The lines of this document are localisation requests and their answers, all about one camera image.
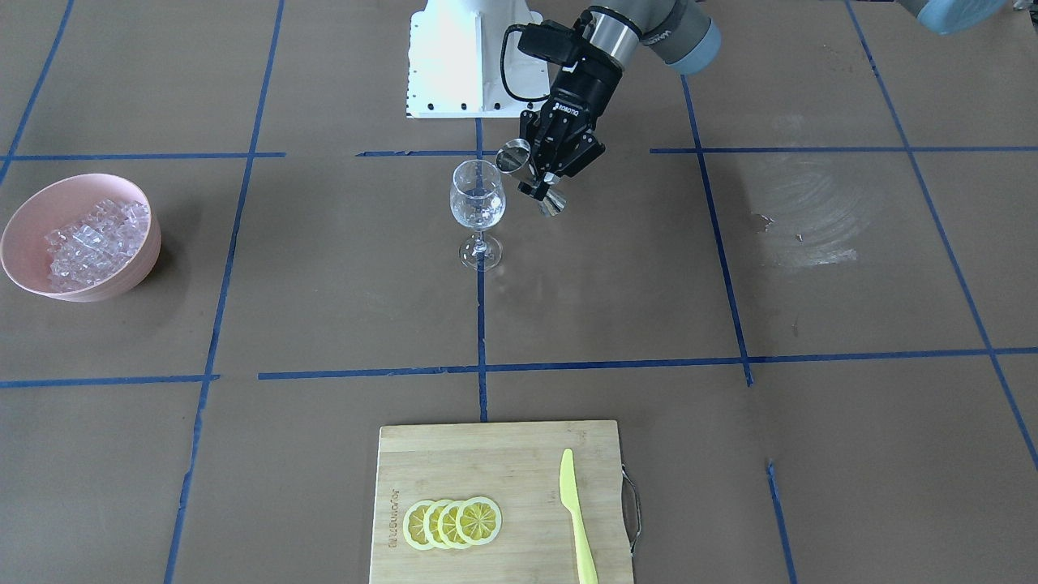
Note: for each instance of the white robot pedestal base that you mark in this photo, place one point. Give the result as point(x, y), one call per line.
point(456, 66)

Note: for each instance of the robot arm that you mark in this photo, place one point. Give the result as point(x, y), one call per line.
point(591, 56)

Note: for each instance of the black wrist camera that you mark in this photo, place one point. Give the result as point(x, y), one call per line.
point(552, 42)

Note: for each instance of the yellow plastic knife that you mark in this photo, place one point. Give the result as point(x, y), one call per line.
point(569, 498)

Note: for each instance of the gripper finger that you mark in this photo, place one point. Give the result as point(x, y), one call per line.
point(540, 187)

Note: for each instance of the clear wine glass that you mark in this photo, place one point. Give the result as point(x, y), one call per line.
point(478, 202)

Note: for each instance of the bamboo cutting board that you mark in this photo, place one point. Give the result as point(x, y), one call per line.
point(516, 465)

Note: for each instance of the pink bowl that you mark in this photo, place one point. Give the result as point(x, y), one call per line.
point(25, 259)

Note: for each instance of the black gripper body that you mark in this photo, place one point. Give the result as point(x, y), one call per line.
point(582, 88)

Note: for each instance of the lemon slice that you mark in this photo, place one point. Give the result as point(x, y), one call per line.
point(449, 534)
point(430, 523)
point(478, 521)
point(415, 532)

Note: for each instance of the steel jigger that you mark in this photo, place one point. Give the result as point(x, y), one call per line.
point(514, 159)

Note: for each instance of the pile of ice cubes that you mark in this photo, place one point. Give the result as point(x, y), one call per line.
point(96, 245)

